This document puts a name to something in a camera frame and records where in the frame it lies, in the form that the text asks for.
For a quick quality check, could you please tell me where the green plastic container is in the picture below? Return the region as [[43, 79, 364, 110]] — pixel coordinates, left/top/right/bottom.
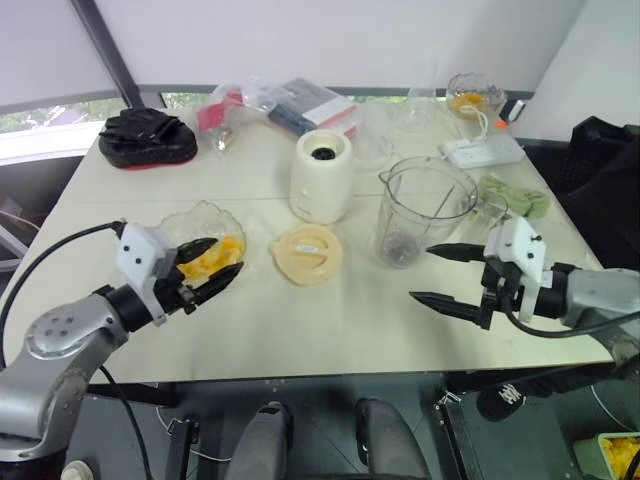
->
[[572, 432, 640, 480]]

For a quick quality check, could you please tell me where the cream blender lid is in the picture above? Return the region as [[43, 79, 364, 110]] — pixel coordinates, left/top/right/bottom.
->
[[270, 223, 347, 287]]

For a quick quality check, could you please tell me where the plastic bag with dark items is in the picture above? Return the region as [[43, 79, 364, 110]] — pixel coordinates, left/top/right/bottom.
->
[[244, 74, 364, 139]]

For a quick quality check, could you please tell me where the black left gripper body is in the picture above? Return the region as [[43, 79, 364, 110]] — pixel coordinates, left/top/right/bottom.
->
[[154, 263, 202, 317]]

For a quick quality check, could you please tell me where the black gloves pile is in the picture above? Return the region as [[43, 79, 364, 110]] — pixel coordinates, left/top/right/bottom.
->
[[99, 107, 187, 151]]

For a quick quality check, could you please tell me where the white power cord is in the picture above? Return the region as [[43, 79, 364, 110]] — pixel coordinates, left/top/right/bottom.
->
[[458, 103, 492, 144]]

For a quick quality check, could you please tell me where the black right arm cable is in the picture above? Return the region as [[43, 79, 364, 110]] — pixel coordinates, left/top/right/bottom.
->
[[502, 292, 640, 339]]

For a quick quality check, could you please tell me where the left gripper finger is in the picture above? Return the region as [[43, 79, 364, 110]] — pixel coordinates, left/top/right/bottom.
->
[[175, 238, 220, 265], [192, 261, 245, 305]]

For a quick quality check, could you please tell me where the clear glass flask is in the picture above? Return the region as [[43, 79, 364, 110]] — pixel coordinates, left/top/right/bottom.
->
[[397, 84, 451, 134]]

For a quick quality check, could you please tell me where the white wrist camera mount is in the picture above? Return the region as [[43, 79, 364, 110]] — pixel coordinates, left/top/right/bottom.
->
[[115, 223, 177, 327], [483, 216, 554, 321]]

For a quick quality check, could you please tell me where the white power strip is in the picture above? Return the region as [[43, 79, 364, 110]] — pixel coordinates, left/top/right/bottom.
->
[[440, 137, 526, 169]]

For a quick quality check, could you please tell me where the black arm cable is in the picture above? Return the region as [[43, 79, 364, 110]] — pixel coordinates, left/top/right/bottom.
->
[[0, 221, 154, 480], [502, 292, 640, 339]]

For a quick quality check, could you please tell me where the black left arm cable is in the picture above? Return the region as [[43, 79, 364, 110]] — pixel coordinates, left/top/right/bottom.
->
[[0, 221, 154, 480]]

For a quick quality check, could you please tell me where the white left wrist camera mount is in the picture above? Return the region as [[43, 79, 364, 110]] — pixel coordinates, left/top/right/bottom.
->
[[115, 223, 177, 327]]

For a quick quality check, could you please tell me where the cream blender base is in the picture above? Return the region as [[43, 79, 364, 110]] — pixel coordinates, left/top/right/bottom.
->
[[288, 128, 355, 225]]

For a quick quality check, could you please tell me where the green cloth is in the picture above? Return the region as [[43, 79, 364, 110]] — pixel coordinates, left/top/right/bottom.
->
[[477, 173, 552, 219]]

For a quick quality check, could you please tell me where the plastic bag with red item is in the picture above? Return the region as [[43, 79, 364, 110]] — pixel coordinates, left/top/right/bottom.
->
[[193, 82, 246, 151]]

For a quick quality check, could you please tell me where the small ribbed glass bowl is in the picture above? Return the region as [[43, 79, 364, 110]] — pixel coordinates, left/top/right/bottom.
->
[[446, 72, 507, 119]]

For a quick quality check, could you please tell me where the black chair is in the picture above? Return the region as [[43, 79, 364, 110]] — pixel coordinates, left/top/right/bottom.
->
[[554, 115, 640, 271]]

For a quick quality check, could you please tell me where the black cap with white print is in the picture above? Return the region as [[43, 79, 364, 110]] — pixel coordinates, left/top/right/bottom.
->
[[476, 382, 529, 422]]

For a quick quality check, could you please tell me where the clear blender jar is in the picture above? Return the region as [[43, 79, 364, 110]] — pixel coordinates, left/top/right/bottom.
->
[[372, 155, 480, 270]]

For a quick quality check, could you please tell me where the wavy clear glass bowl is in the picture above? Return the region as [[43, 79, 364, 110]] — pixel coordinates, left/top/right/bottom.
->
[[157, 199, 249, 284]]

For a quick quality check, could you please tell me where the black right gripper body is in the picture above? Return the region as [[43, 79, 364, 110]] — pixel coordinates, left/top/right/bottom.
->
[[478, 258, 522, 331]]

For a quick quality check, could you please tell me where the dark window frame bar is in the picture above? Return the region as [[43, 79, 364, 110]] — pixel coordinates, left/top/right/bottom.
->
[[69, 0, 146, 109]]

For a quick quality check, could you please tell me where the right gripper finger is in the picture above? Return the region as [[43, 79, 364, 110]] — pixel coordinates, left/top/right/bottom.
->
[[425, 242, 489, 264], [408, 291, 484, 326]]

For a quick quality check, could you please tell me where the black table leg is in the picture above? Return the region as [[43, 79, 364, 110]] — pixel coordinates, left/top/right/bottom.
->
[[167, 418, 201, 480], [433, 392, 484, 480]]

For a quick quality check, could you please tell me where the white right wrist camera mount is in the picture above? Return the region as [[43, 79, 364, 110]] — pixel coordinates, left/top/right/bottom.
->
[[483, 216, 554, 321]]

